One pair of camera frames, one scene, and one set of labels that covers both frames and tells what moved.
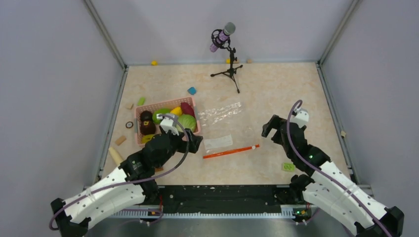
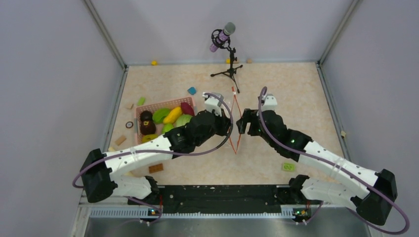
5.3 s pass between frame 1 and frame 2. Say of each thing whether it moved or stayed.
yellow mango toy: stayed
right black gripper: moved
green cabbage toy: stayed
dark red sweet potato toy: stayed
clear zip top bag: moved
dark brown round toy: stayed
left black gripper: moved
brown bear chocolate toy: stayed
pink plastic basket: stayed
